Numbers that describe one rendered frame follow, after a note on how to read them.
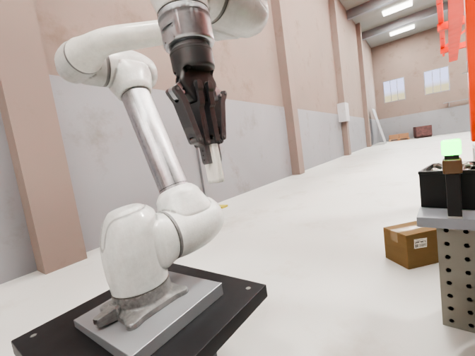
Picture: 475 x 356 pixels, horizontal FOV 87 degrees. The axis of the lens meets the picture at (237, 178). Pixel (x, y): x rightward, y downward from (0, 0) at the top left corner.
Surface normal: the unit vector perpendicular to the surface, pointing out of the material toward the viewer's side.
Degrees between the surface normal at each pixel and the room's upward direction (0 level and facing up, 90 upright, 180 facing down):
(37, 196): 90
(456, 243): 90
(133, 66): 75
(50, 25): 90
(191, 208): 64
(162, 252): 90
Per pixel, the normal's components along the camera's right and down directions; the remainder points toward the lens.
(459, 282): -0.64, 0.17
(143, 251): 0.68, -0.07
